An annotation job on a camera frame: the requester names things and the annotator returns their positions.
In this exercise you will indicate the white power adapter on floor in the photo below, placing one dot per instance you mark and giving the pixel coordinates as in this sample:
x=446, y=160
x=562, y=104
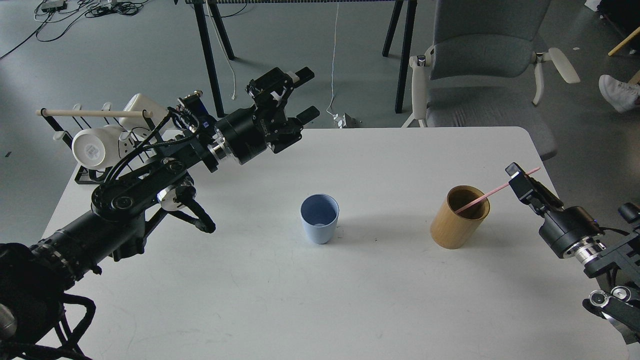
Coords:
x=344, y=121

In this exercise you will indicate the bamboo cylinder holder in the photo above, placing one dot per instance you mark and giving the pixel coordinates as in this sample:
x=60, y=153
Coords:
x=453, y=227

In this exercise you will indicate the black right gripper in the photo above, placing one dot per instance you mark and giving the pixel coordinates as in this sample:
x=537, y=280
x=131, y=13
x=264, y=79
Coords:
x=563, y=227

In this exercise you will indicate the white mug on rack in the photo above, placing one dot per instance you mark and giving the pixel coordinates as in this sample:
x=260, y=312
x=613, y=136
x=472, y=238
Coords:
x=101, y=147

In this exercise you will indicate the wooden stick at right edge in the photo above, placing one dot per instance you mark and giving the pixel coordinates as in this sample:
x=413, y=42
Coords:
x=625, y=42

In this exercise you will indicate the pink chopstick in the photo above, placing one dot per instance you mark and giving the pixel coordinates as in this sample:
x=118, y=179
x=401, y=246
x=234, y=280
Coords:
x=491, y=192

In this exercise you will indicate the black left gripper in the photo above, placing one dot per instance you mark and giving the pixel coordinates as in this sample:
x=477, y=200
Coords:
x=248, y=132

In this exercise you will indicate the blue plastic cup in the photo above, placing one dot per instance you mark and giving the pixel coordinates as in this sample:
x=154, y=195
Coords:
x=319, y=217

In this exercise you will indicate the white sneaker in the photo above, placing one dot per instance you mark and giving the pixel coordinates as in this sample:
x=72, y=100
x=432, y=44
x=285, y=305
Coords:
x=622, y=96

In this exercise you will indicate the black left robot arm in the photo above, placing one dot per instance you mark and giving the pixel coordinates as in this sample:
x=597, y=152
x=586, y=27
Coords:
x=39, y=318

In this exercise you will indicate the grey office chair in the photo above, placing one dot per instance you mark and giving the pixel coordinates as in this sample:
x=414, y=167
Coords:
x=486, y=38

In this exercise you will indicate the black wire cup rack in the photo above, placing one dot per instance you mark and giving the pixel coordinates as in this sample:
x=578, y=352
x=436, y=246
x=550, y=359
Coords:
x=67, y=123

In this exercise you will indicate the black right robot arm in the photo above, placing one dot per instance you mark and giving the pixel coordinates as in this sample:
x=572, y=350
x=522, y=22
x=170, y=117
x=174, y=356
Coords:
x=619, y=304

